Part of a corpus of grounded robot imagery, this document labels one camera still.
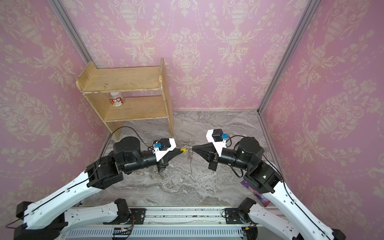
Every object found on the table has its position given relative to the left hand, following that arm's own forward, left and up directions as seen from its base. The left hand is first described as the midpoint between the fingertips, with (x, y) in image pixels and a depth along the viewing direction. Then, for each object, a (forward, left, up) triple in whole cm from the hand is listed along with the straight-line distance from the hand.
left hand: (180, 151), depth 56 cm
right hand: (0, -6, +2) cm, 6 cm away
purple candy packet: (-7, -41, -35) cm, 54 cm away
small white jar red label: (+41, +43, -11) cm, 61 cm away
